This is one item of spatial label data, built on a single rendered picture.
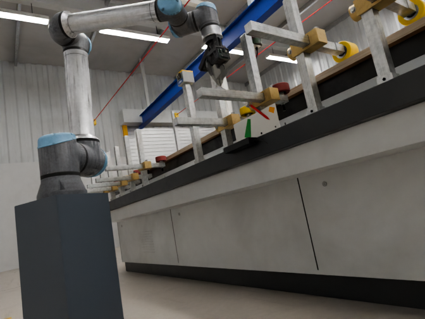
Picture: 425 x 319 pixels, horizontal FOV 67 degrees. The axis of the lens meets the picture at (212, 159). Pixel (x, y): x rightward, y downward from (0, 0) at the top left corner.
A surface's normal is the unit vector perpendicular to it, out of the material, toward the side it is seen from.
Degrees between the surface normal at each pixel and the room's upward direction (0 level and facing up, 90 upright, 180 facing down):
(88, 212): 90
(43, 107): 90
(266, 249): 90
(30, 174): 90
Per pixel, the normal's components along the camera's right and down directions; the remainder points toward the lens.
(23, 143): 0.53, -0.23
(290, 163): -0.81, 0.05
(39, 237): -0.45, -0.07
